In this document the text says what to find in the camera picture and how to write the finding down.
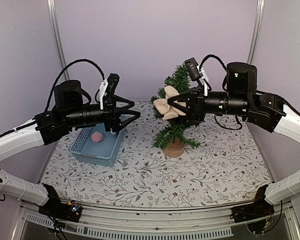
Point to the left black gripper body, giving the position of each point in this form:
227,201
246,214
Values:
109,119

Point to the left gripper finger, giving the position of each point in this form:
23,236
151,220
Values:
123,117
124,103

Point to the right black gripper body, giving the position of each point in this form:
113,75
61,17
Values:
199,110

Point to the small green christmas tree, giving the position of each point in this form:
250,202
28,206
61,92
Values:
174,130

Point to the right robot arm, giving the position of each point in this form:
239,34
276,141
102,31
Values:
268,111

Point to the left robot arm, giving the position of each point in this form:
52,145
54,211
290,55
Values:
72,110

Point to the wooden tree base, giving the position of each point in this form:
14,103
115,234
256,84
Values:
174,149

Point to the pink pompom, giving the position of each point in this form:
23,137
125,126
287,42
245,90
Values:
97,137

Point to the light blue plastic basket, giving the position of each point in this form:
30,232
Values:
103,153

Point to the floral table mat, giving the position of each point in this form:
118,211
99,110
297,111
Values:
226,168

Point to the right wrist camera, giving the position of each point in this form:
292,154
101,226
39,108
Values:
192,68

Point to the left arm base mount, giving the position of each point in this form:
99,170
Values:
55,208

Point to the front aluminium rail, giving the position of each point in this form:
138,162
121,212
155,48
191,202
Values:
105,222

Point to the right aluminium frame post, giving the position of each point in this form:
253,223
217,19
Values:
258,18

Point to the aluminium frame post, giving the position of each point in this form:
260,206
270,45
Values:
52,12
258,18

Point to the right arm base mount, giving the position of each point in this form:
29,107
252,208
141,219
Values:
259,208

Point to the left aluminium frame post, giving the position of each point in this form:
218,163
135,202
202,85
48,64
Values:
52,12

